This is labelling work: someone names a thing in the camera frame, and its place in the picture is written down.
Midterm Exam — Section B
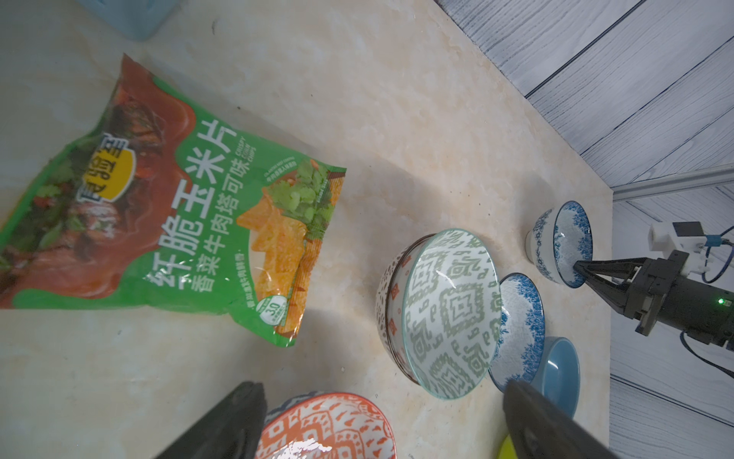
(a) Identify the light blue plastic basket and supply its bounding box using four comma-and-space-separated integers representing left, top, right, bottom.
78, 0, 181, 41

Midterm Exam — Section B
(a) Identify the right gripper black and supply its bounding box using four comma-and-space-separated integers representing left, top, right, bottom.
573, 251, 733, 350

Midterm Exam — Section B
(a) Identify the brown lattice pattern bowl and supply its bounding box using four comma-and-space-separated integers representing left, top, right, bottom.
375, 233, 435, 384

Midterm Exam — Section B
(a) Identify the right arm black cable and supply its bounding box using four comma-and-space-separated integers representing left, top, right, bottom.
679, 225, 734, 380

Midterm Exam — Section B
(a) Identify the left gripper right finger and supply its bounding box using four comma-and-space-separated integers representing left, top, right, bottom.
503, 381, 617, 459

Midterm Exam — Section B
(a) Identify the green snack chip bag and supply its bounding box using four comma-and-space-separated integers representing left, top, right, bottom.
1, 57, 346, 347

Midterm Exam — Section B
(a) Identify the red diamond pattern bowl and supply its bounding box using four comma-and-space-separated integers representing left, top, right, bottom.
255, 391, 398, 458

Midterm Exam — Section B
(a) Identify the blue floral bowl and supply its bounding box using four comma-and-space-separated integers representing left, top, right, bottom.
525, 201, 594, 289
489, 273, 546, 392

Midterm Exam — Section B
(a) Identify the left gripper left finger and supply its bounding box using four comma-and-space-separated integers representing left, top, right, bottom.
157, 382, 268, 459

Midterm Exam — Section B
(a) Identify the right aluminium frame post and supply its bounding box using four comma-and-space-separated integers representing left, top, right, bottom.
612, 164, 733, 202

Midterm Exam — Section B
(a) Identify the plain blue shallow bowl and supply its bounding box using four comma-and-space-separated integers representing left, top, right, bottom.
531, 337, 581, 418

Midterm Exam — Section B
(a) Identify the green geometric pattern bowl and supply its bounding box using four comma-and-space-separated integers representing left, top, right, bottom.
401, 229, 503, 400

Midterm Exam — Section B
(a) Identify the lime green bowl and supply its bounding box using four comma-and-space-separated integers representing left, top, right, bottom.
497, 435, 518, 459

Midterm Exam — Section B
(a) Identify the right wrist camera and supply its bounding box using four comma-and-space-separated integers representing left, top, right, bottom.
648, 222, 708, 273

